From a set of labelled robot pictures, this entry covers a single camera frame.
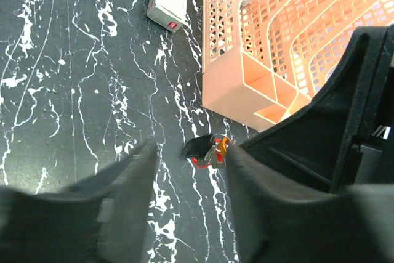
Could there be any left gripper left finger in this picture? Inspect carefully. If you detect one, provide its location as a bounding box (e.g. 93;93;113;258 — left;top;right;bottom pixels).
1;140;158;262

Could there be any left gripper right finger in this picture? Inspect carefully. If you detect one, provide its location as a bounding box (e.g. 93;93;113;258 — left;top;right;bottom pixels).
226;145;393;262

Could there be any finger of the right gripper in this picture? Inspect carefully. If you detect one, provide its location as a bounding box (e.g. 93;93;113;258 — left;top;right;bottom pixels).
242;26;393;193

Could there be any key with red tag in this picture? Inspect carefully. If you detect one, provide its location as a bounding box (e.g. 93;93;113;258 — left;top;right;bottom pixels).
191;133;227;169

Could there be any orange keyring carabiner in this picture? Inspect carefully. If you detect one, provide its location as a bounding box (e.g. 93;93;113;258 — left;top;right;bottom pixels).
217;137;234;163

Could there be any orange file organizer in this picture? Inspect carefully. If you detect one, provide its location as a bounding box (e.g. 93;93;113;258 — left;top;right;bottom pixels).
202;0;393;131

